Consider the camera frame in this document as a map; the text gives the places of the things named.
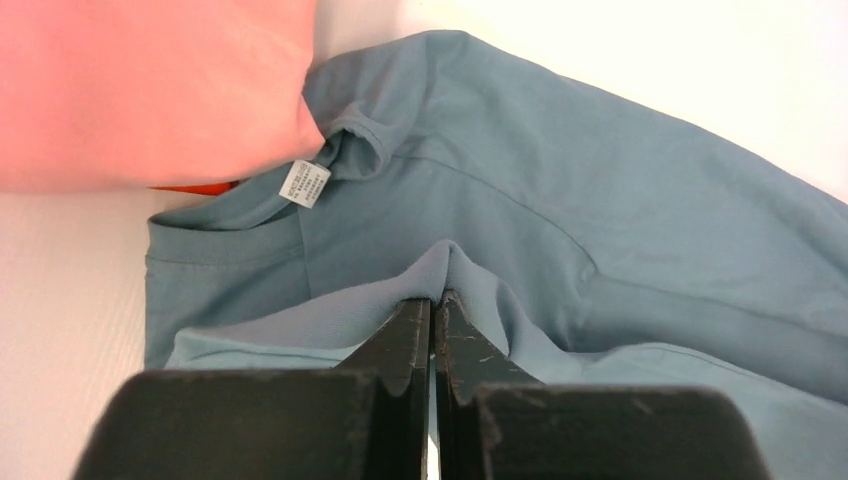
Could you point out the pink folded t shirt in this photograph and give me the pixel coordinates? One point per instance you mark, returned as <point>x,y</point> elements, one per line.
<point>111,94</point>

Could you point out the grey blue t shirt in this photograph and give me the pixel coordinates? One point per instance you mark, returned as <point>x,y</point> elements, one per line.
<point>591,239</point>

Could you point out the orange folded t shirt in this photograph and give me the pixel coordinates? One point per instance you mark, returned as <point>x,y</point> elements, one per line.
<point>207,189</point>

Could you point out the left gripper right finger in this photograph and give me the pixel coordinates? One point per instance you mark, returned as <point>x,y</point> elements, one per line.
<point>496,421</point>

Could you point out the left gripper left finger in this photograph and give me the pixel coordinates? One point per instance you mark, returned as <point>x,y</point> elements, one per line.
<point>366,418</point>

